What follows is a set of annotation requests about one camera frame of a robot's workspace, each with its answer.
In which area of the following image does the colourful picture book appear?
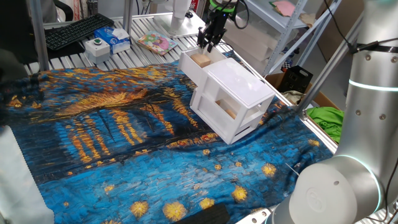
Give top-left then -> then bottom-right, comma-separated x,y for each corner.
137,30 -> 178,56

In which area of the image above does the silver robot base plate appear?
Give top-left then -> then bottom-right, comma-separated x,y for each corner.
236,205 -> 280,224

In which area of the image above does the pink folded paper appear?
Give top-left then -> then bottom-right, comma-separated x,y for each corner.
272,0 -> 297,17

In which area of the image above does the black desk chair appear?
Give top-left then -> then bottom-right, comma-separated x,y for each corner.
54,0 -> 75,22

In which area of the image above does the brown cardboard carton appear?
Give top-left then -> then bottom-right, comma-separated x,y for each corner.
317,0 -> 368,63

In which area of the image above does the beige crumpled paper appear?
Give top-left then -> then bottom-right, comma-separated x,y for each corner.
298,12 -> 317,28

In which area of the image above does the black cable strap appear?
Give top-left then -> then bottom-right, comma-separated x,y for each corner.
349,39 -> 398,54

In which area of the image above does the light wooden cube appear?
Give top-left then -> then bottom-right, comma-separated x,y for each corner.
190,53 -> 212,68

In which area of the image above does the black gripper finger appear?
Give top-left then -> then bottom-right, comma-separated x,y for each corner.
206,29 -> 227,53
197,26 -> 208,49

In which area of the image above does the checkerboard calibration board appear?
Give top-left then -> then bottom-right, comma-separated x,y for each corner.
280,57 -> 294,73

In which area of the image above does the white cable tie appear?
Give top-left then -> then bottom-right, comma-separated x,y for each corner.
284,161 -> 301,178

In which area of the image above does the aluminium frame post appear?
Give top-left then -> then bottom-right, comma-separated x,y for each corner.
123,0 -> 134,35
29,0 -> 50,72
297,11 -> 367,113

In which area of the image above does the black keyboard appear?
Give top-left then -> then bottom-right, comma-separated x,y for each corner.
44,12 -> 115,52

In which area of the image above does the open cardboard box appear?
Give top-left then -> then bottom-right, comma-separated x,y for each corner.
264,72 -> 341,110

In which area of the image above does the green cloth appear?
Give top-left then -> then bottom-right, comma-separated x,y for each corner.
306,106 -> 346,144

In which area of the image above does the beige crumpled cloth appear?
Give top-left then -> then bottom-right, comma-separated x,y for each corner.
281,90 -> 307,105

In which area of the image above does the black plastic crate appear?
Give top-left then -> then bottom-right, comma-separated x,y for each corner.
277,65 -> 314,94

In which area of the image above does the white metal shelf rack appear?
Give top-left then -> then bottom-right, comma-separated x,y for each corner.
238,0 -> 343,77

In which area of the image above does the white monitor stand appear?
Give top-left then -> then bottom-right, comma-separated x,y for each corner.
149,0 -> 205,40

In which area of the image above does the white box green button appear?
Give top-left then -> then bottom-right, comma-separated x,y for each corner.
84,37 -> 111,65

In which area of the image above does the white plastic drawer cabinet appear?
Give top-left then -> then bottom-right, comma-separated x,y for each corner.
189,57 -> 276,146

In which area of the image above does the white foam box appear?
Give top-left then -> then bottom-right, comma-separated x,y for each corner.
221,19 -> 274,62
231,12 -> 299,47

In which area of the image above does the starry night painted tablecloth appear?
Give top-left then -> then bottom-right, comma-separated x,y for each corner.
0,60 -> 333,224

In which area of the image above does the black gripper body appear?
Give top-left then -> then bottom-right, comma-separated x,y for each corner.
205,11 -> 230,37

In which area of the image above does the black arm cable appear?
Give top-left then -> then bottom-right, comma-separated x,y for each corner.
217,0 -> 398,224

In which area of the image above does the blue tissue pack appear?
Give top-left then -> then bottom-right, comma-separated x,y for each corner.
94,26 -> 131,54

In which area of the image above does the white drawer with knob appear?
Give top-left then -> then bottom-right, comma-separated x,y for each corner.
178,46 -> 228,88

